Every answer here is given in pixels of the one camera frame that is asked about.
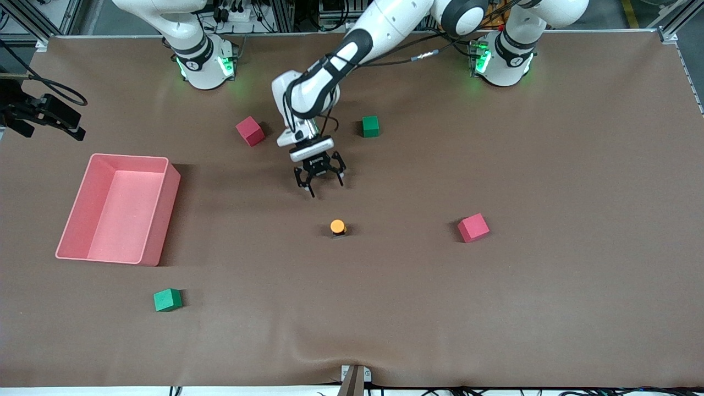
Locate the aluminium profile frame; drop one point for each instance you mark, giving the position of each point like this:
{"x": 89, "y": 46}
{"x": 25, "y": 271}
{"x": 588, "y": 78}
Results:
{"x": 25, "y": 22}
{"x": 679, "y": 22}

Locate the pink plastic bin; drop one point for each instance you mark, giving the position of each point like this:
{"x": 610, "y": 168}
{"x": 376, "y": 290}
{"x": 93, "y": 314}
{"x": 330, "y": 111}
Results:
{"x": 118, "y": 209}

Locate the green cube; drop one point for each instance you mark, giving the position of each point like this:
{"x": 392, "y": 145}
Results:
{"x": 166, "y": 301}
{"x": 370, "y": 126}

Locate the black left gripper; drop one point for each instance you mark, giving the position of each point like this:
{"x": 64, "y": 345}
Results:
{"x": 318, "y": 164}

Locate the power strip with plugs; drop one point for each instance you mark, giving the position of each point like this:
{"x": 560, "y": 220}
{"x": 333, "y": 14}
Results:
{"x": 236, "y": 14}

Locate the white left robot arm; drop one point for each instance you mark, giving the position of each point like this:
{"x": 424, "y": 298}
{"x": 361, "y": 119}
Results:
{"x": 385, "y": 22}

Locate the aluminium frame post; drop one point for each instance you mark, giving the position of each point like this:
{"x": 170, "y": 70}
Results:
{"x": 286, "y": 14}

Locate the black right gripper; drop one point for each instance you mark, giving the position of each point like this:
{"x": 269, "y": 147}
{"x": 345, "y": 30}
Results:
{"x": 22, "y": 108}

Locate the pink cube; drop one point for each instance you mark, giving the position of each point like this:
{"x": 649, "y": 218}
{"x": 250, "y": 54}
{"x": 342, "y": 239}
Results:
{"x": 250, "y": 131}
{"x": 473, "y": 228}

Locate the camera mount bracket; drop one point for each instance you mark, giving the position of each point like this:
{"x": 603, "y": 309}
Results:
{"x": 355, "y": 379}

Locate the orange packaged items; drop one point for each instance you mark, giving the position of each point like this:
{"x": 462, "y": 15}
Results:
{"x": 492, "y": 19}

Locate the orange push button switch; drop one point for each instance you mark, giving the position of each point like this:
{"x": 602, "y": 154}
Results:
{"x": 337, "y": 227}

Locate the large table cover cloth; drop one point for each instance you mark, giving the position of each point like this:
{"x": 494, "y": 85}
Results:
{"x": 352, "y": 308}

